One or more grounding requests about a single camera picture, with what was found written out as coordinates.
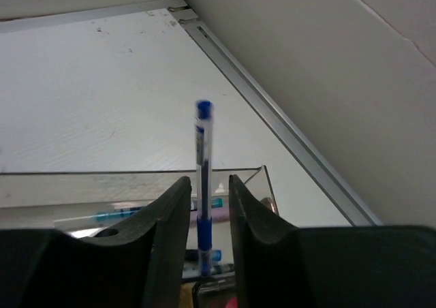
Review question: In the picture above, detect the teal gel pen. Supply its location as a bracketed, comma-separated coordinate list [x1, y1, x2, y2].
[94, 198, 225, 224]

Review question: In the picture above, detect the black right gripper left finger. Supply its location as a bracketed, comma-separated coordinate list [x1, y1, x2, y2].
[1, 176, 191, 307]

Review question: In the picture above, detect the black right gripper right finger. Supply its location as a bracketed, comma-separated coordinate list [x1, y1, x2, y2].
[229, 175, 435, 307]

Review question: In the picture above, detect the blue ballpoint pen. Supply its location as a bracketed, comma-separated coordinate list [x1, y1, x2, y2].
[195, 99, 213, 277]

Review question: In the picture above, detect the clear desk organizer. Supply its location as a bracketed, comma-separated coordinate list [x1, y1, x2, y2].
[0, 164, 280, 308]

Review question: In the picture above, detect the pink red gel pen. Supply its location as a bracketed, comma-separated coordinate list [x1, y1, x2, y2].
[190, 207, 230, 225]

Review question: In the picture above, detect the dark blue gel pen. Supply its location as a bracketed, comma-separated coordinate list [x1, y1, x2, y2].
[185, 249, 221, 262]

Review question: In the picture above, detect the black gel pen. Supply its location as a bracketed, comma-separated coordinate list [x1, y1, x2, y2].
[182, 264, 234, 279]

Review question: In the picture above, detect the aluminium rail frame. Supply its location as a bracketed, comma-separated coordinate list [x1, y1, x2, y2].
[1, 0, 379, 226]

